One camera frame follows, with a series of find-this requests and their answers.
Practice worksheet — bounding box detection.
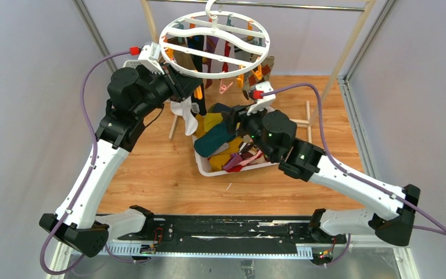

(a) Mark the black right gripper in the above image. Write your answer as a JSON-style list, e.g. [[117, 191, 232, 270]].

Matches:
[[221, 101, 275, 161]]

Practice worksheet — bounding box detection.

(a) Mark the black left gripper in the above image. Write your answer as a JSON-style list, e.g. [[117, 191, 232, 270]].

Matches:
[[134, 63, 203, 120]]

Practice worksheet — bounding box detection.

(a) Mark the white round clip hanger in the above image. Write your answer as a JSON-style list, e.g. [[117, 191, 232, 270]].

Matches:
[[159, 1, 270, 79]]

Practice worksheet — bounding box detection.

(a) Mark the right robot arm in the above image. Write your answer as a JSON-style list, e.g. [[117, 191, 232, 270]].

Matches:
[[223, 106, 420, 246]]

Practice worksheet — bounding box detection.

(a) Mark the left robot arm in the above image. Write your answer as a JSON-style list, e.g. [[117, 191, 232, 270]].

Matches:
[[39, 64, 203, 257]]

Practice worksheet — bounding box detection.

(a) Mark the teal sock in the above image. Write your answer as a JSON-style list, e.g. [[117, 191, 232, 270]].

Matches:
[[194, 122, 236, 158]]

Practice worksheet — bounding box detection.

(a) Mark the white sock laundry basket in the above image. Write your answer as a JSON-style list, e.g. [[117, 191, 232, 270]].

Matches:
[[192, 112, 273, 177]]

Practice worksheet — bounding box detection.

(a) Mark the yellow sock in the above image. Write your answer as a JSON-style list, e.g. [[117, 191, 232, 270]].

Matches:
[[208, 137, 243, 171]]

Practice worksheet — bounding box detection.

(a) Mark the hanging argyle sock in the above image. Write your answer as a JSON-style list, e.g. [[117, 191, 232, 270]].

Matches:
[[242, 56, 275, 91]]

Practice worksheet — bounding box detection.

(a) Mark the metal hanging rod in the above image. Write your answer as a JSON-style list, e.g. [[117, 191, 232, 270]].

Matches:
[[153, 0, 366, 12]]

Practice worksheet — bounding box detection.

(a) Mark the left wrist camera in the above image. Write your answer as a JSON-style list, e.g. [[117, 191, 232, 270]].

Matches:
[[138, 42, 165, 75]]

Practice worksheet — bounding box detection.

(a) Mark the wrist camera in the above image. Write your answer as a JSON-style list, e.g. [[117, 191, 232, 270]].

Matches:
[[138, 42, 165, 75], [246, 81, 276, 116]]

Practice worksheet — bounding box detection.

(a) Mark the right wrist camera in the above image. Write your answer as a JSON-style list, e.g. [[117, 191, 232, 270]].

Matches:
[[246, 81, 276, 116]]

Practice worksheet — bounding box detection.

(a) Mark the wooden drying rack frame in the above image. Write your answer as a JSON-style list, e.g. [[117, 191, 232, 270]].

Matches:
[[141, 0, 377, 142]]

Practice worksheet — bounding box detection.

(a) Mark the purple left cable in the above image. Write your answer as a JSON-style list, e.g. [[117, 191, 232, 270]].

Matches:
[[39, 48, 132, 276]]

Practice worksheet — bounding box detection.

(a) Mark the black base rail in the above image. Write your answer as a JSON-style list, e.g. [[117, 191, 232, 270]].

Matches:
[[101, 214, 347, 260]]

